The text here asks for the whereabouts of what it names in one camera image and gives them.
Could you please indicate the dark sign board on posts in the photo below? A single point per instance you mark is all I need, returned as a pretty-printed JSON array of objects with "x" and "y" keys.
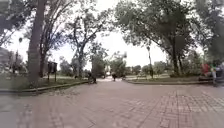
[{"x": 52, "y": 67}]

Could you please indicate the reddish brick paved path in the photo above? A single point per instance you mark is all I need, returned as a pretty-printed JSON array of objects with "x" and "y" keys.
[{"x": 113, "y": 103}]

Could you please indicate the large leafy tree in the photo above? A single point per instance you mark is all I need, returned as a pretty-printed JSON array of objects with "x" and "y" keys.
[{"x": 163, "y": 30}]

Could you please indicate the group of people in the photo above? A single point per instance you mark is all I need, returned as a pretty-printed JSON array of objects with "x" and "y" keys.
[{"x": 210, "y": 71}]

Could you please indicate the person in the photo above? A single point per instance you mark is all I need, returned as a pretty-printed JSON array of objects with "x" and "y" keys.
[
  {"x": 91, "y": 78},
  {"x": 114, "y": 76}
]

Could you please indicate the lamp post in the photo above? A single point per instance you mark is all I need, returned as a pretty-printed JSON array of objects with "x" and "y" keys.
[
  {"x": 16, "y": 56},
  {"x": 150, "y": 63}
]

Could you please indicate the grass area with kerb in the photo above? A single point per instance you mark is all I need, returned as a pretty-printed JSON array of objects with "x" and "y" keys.
[
  {"x": 20, "y": 83},
  {"x": 166, "y": 80}
]

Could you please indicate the large tree trunk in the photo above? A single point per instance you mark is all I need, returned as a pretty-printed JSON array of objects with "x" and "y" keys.
[{"x": 34, "y": 46}]

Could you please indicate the row of trees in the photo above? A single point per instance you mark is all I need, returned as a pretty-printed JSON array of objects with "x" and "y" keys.
[{"x": 83, "y": 40}]

